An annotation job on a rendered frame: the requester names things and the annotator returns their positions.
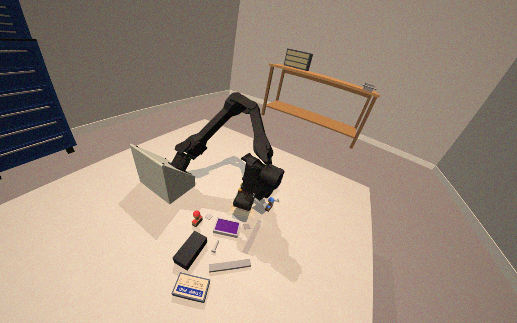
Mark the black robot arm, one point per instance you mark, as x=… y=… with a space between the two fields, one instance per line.
x=270 y=175

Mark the wooden hand stamp with red top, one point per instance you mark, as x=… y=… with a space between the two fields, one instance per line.
x=198 y=218

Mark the wooden hand stamp with blue top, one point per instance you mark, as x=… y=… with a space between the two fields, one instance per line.
x=270 y=204

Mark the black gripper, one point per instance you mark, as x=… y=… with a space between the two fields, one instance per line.
x=245 y=199

